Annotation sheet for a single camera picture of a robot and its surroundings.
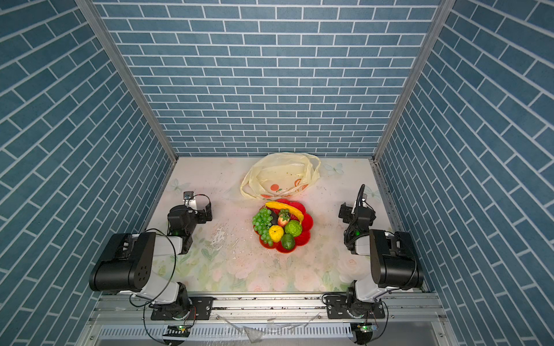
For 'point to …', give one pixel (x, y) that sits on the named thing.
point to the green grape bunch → (261, 223)
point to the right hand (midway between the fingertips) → (359, 206)
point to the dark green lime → (288, 241)
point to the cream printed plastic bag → (280, 174)
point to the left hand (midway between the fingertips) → (204, 203)
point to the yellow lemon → (276, 232)
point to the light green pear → (293, 227)
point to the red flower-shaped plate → (301, 241)
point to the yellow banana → (293, 212)
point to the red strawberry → (283, 218)
